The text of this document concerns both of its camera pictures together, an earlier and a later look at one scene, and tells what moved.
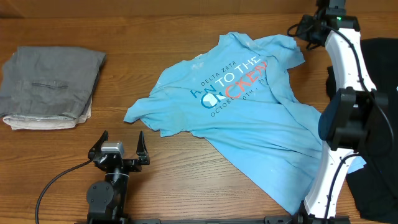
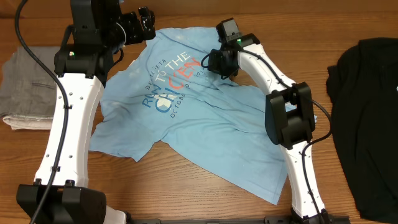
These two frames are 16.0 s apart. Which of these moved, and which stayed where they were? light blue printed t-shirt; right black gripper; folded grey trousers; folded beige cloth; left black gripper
Moved: right black gripper; light blue printed t-shirt; left black gripper
Stayed: folded beige cloth; folded grey trousers
